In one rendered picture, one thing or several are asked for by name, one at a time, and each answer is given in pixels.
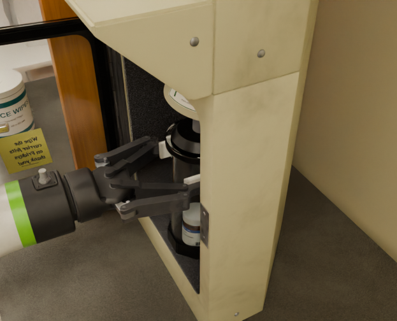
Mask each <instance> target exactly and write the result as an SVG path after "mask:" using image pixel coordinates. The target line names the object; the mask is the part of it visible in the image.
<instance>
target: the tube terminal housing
mask: <svg viewBox="0 0 397 321"><path fill-rule="evenodd" d="M212 1H213V2H214V30H213V87H212V94H211V95H210V96H207V97H203V98H200V99H196V100H192V99H190V100H188V99H187V98H186V97H185V98H186V100H188V102H189V103H190V104H191V105H192V106H193V107H194V109H195V110H196V113H197V114H198V118H199V123H200V202H201V203H202V205H203V206H204V207H205V208H206V210H207V211H208V212H209V232H208V249H207V247H206V246H205V244H204V243H203V242H202V240H201V238H200V293H199V294H197V293H195V291H194V289H193V288H192V286H191V284H190V283H189V281H188V279H187V278H186V276H185V275H184V273H183V271H182V270H181V268H180V266H179V265H178V263H177V262H176V260H175V258H174V257H173V255H172V254H171V252H170V250H169V249H168V247H167V246H166V244H165V242H164V241H163V239H162V238H161V235H160V234H159V233H158V231H157V229H156V228H155V226H154V224H153V223H152V221H151V219H150V218H149V217H142V218H138V220H139V221H140V224H141V225H142V227H143V228H144V230H145V232H146V233H147V235H148V237H149V239H150V240H151V242H152V244H153V245H154V247H155V249H156V250H157V253H158V254H159V256H160V257H161V259H162V261H163V262H164V264H165V266H166V267H167V269H168V271H169V272H170V275H171V276H172V278H173V279H174V281H175V283H176V285H177V286H178V288H179V289H180V291H181V293H182V295H183V296H184V298H185V300H186V301H187V303H188V305H189V307H190V308H191V310H192V312H193V314H194V315H195V317H196V318H197V320H198V321H242V320H245V319H246V318H249V317H251V316H252V315H255V314H256V313H259V312H260V311H262V310H263V306H264V301H265V298H266V293H267V289H268V284H269V280H270V275H271V270H272V267H273V261H274V258H275V253H276V249H277V244H278V239H279V236H280V230H281V226H282V219H283V214H284V207H285V200H286V195H287V188H288V184H289V177H290V172H291V165H292V158H293V153H294V146H295V142H296V135H297V130H298V123H299V119H300V111H301V104H302V100H303V93H304V88H305V80H306V76H307V69H308V62H309V57H310V50H311V46H312V38H313V34H314V27H315V19H316V15H317V7H318V4H319V0H212Z"/></svg>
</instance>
